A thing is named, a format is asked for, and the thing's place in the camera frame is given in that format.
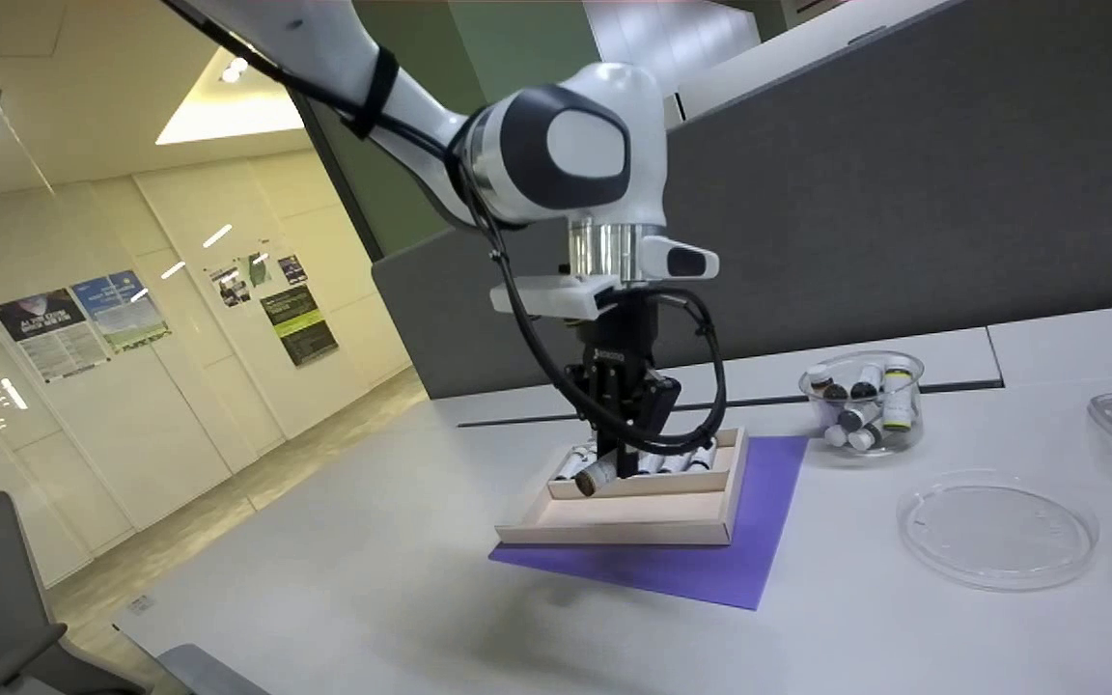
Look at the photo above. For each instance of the small wall photo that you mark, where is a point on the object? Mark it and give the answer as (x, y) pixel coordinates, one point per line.
(291, 266)
(261, 266)
(231, 282)

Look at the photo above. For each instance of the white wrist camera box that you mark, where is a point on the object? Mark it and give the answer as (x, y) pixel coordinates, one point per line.
(543, 298)

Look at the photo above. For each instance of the gray partition panel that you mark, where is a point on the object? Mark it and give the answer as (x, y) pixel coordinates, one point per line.
(905, 194)

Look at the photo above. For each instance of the clear round plastic container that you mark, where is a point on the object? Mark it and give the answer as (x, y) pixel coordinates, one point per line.
(897, 445)

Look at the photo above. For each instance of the white battery with black cap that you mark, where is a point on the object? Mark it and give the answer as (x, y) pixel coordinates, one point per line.
(852, 419)
(578, 455)
(672, 455)
(863, 389)
(650, 462)
(704, 453)
(578, 483)
(852, 441)
(821, 385)

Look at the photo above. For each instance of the blue and green wall poster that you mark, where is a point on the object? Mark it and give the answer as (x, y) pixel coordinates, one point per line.
(125, 310)

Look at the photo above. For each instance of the dark wall poster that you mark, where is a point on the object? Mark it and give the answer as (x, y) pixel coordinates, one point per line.
(49, 328)

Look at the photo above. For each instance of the purple paper mat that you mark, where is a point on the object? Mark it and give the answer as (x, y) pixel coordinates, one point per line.
(724, 566)

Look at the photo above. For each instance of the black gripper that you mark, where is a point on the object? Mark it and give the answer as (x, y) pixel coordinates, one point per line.
(627, 372)

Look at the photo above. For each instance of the black and green wall poster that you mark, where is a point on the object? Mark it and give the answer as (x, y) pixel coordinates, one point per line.
(297, 324)

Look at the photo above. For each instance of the wooden two-segment box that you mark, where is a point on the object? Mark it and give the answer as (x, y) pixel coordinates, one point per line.
(634, 520)

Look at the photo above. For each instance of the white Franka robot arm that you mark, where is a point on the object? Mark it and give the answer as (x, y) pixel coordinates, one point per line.
(543, 154)

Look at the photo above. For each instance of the white and yellow battery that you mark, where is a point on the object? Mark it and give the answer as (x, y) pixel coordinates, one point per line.
(897, 394)

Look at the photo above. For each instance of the clear round plastic lid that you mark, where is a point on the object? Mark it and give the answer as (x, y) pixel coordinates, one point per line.
(996, 538)

